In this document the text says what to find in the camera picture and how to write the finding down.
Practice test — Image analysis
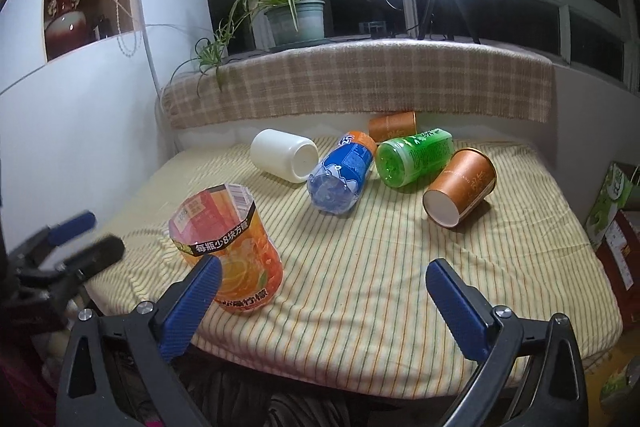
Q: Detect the small brown paper cup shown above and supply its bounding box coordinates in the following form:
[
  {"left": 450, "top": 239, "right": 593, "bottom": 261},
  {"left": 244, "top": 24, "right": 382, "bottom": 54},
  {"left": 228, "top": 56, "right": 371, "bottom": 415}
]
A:
[{"left": 368, "top": 111, "right": 418, "bottom": 144}]

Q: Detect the white cup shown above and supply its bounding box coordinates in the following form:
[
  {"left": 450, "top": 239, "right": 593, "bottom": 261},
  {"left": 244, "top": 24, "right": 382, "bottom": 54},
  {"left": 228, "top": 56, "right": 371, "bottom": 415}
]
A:
[{"left": 250, "top": 129, "right": 319, "bottom": 184}]

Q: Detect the yellow striped bed sheet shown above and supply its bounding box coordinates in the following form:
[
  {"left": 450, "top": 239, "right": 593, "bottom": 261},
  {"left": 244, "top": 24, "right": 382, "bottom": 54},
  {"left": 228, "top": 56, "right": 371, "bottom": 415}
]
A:
[{"left": 82, "top": 139, "right": 623, "bottom": 400}]

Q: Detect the large brown paper cup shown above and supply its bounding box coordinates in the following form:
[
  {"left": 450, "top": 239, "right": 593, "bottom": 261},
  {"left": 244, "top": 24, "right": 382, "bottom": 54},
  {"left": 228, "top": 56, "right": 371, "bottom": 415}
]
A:
[{"left": 422, "top": 148, "right": 497, "bottom": 229}]

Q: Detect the green packet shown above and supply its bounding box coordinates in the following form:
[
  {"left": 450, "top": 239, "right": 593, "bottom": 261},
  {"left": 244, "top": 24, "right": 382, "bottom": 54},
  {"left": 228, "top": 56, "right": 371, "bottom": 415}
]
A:
[{"left": 597, "top": 356, "right": 640, "bottom": 419}]

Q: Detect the beige plaid blanket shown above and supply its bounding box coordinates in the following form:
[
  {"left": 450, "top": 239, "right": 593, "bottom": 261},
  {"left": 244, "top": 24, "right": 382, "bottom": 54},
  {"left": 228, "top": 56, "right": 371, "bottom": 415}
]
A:
[{"left": 161, "top": 41, "right": 555, "bottom": 132}]

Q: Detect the orange cut bottle cup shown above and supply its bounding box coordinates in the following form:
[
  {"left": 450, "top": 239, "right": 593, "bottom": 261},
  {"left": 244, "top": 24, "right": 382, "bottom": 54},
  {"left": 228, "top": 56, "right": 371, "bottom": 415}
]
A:
[{"left": 168, "top": 183, "right": 284, "bottom": 317}]

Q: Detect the red cardboard box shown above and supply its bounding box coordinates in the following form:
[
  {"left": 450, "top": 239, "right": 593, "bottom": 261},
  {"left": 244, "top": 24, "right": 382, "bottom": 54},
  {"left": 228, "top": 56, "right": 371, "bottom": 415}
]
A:
[{"left": 595, "top": 207, "right": 640, "bottom": 335}]

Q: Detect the blue cut bottle cup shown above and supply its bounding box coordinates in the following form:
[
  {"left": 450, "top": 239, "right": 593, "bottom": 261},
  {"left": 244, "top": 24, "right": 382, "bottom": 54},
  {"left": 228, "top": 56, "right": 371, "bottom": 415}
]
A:
[{"left": 306, "top": 130, "right": 377, "bottom": 215}]

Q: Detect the white framed window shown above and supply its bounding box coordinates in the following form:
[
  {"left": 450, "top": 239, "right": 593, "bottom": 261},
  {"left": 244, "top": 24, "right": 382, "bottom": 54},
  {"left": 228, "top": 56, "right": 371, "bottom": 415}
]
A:
[{"left": 199, "top": 0, "right": 640, "bottom": 94}]

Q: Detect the pink cloth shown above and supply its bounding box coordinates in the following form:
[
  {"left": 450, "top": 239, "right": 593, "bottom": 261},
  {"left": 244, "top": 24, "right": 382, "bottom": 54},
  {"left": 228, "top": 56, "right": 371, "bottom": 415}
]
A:
[{"left": 0, "top": 344, "right": 58, "bottom": 427}]

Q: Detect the green cardboard box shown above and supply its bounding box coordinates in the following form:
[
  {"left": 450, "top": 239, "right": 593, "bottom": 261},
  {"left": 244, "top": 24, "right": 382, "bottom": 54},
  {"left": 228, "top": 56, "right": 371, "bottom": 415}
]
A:
[{"left": 584, "top": 162, "right": 640, "bottom": 254}]

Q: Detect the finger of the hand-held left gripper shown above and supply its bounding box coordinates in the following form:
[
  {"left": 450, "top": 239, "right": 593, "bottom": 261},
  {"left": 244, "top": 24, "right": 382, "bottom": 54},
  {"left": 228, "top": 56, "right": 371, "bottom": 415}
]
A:
[
  {"left": 52, "top": 234, "right": 126, "bottom": 282},
  {"left": 9, "top": 211, "right": 97, "bottom": 269}
]

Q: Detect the white cable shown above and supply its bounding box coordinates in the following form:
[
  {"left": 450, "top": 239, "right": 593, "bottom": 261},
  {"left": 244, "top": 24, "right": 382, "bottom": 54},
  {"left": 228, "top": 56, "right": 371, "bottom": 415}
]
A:
[{"left": 50, "top": 0, "right": 168, "bottom": 100}]

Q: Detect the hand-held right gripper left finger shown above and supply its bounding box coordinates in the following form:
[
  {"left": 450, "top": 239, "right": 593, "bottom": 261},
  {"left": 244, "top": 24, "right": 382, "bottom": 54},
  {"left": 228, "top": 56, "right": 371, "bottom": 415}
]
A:
[{"left": 56, "top": 254, "right": 223, "bottom": 427}]

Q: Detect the red ceramic vase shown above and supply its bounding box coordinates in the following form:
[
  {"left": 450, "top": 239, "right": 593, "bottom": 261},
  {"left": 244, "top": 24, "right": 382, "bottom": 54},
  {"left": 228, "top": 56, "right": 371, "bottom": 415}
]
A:
[{"left": 44, "top": 0, "right": 92, "bottom": 56}]

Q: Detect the green cut bottle cup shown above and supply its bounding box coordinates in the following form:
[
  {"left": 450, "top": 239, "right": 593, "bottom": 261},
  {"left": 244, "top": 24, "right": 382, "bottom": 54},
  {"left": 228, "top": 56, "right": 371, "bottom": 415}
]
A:
[{"left": 376, "top": 128, "right": 455, "bottom": 190}]

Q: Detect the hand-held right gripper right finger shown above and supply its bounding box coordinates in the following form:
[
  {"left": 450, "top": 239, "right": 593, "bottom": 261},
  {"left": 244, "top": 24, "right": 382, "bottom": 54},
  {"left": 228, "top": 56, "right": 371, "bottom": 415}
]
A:
[{"left": 425, "top": 258, "right": 590, "bottom": 427}]

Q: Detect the spider plant in grey pot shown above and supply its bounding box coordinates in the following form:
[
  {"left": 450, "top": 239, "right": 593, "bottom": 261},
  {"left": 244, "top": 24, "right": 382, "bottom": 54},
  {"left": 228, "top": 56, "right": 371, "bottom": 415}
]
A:
[{"left": 170, "top": 0, "right": 362, "bottom": 98}]

